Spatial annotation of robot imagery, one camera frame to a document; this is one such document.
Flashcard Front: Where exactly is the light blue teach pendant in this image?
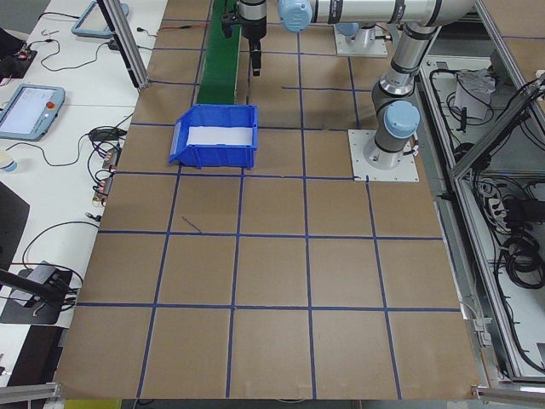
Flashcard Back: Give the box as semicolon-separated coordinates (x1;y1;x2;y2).
71;0;131;41

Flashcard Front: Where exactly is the white crumpled bag container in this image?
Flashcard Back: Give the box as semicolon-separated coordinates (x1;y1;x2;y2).
453;69;497;122

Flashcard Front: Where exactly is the white power strip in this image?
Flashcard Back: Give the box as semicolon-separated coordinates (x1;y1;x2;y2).
483;181;514;233

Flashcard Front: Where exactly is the black cable bundle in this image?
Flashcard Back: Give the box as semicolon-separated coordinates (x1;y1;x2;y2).
86;126;128;148

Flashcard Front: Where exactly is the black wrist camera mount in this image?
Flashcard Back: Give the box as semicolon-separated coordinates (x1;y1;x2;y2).
219;10;241;40

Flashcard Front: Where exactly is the blue plastic storage bin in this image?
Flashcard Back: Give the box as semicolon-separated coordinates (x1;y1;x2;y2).
168;103;260;171

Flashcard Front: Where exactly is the small circuit board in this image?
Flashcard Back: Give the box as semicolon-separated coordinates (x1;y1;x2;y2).
92;176;114;206
101;147;123;172

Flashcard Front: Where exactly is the short aluminium bar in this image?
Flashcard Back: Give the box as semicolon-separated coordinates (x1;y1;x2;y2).
469;382;545;404
0;382;63;404

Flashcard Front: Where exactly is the black flat panel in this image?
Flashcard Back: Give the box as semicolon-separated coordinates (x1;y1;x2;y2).
0;181;32;276

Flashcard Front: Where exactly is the aluminium profile post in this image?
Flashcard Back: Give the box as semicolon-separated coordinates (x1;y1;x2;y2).
96;0;150;89

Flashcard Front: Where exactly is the black power brick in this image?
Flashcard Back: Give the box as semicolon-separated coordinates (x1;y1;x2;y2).
504;199;545;223

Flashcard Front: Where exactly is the black camera stand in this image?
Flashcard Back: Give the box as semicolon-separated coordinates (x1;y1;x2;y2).
0;263;74;327

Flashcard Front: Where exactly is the long black cable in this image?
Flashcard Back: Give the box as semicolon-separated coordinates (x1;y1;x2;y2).
20;214;102;274

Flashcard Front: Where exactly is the teach pendant with lit screen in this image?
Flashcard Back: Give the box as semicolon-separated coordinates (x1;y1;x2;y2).
0;84;66;142

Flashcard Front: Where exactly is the white side table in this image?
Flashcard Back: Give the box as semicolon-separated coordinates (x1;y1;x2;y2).
0;0;169;387

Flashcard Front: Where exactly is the green conveyor belt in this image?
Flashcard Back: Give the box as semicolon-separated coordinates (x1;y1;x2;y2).
198;0;242;106

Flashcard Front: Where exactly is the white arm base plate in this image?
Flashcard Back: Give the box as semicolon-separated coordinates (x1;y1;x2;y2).
347;129;421;184
334;24;389;58

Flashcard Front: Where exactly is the black electronics box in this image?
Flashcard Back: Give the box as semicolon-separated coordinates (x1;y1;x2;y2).
0;49;38;81

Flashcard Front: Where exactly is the grey metal bracket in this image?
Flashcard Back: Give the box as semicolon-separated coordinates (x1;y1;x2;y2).
467;314;496;347

